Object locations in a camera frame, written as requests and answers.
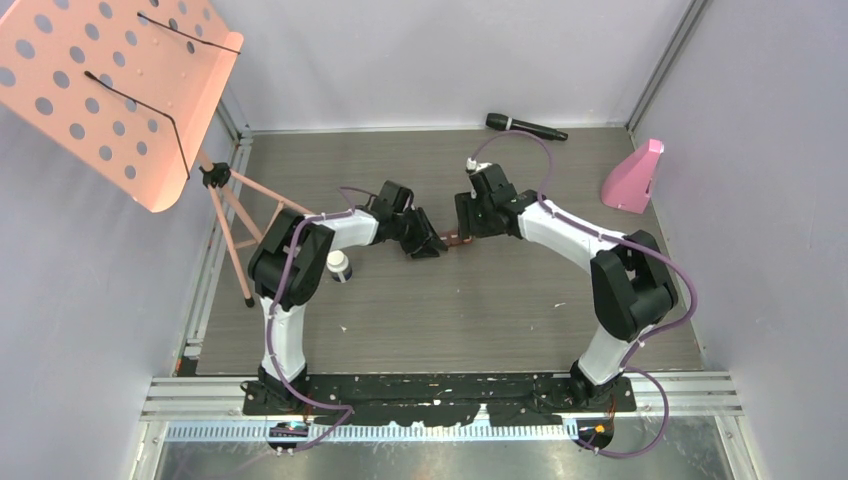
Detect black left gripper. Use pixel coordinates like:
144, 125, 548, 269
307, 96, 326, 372
390, 207, 446, 258

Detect brown translucent pill container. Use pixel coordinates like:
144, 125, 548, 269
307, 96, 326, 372
439, 230, 473, 248

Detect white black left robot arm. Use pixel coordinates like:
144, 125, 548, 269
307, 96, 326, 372
248, 181, 448, 414

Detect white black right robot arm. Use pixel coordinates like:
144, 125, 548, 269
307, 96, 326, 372
455, 160, 678, 411

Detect white capped pill bottle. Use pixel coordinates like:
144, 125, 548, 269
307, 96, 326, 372
326, 250, 353, 283

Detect black microphone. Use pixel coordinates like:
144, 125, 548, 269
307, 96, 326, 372
485, 112, 569, 142

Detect pink wedge object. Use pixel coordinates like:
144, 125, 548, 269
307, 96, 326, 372
600, 139, 664, 214

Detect pink music stand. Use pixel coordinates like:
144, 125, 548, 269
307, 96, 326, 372
0, 0, 319, 309

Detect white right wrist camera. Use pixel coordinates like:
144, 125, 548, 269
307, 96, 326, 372
465, 157, 491, 199

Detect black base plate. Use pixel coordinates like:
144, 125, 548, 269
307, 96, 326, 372
240, 373, 637, 427

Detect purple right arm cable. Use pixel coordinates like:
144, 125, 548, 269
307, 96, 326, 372
467, 129, 700, 460

